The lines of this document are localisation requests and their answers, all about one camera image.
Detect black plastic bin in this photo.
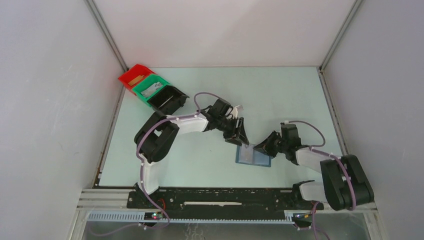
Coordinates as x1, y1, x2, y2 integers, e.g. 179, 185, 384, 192
147, 85, 189, 115

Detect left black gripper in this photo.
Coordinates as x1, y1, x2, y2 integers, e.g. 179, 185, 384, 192
215, 116, 249, 147

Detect green plastic bin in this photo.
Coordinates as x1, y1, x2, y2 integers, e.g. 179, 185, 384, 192
132, 74, 171, 107

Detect orange card in red bin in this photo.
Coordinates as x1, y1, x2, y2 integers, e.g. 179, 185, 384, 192
128, 75, 145, 86

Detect grey card in green bin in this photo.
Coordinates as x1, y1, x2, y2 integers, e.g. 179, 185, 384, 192
141, 82, 163, 98

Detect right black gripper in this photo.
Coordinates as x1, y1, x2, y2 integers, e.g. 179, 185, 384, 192
253, 130, 288, 158

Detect blue card holder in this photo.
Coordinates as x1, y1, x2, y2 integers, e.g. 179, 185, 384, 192
235, 144, 272, 168

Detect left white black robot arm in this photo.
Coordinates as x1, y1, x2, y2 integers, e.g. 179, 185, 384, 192
134, 98, 249, 208

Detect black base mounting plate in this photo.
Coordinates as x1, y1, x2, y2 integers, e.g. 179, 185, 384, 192
126, 184, 315, 220

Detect grey slotted cable duct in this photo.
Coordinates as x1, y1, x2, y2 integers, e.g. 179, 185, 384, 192
86, 210, 294, 224

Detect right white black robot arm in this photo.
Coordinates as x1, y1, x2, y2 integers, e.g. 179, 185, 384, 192
254, 120, 375, 211

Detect red plastic bin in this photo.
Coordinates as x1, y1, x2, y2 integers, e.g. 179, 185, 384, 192
118, 64, 155, 95

